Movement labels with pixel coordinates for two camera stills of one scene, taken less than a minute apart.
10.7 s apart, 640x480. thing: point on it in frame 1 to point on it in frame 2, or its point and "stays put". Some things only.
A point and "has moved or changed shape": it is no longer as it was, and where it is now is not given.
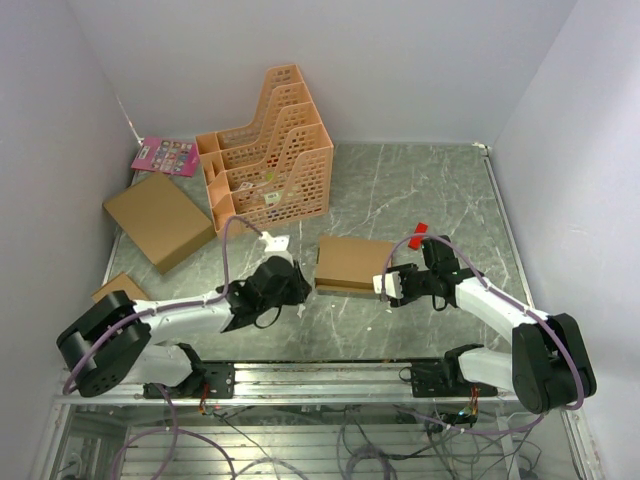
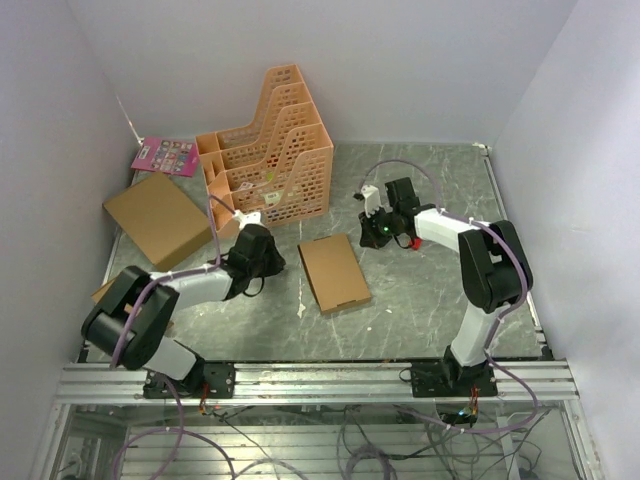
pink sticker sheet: x=169 y=156 stays put
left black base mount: x=218 y=379 stays put
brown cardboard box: x=349 y=265 has moved or changed shape
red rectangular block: x=415 y=241 stays put
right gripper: x=403 y=271 to x=369 y=238
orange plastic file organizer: x=277 y=172 stays put
